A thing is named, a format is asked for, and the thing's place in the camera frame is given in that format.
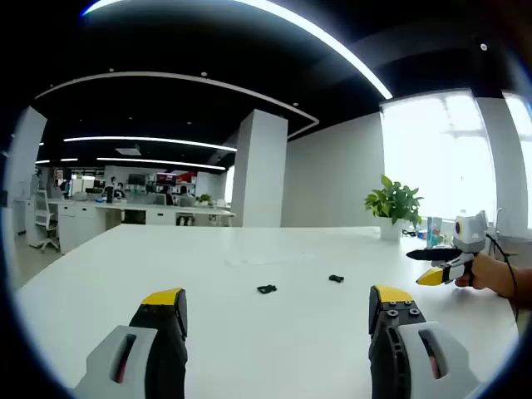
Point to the potted green plant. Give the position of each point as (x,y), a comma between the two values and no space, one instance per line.
(395,201)

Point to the person's right hand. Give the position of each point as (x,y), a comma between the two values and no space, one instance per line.
(484,274)

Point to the small black object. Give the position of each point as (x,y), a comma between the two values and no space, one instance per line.
(409,234)

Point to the long ceiling light strip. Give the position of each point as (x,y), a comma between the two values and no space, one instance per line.
(332,39)

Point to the row of white office desks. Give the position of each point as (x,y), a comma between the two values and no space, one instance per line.
(91,212)

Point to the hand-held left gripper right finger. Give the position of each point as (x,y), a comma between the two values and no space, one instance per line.
(399,353)

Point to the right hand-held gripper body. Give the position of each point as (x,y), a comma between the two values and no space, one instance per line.
(471,234)

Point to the colourful printed box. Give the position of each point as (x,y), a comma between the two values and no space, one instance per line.
(434,230)

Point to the white office chair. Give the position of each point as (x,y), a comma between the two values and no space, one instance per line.
(45,218)

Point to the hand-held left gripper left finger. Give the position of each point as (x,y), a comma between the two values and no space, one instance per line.
(137,353)

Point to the black plastic buckle part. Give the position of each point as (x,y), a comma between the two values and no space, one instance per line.
(267,288)
(337,278)

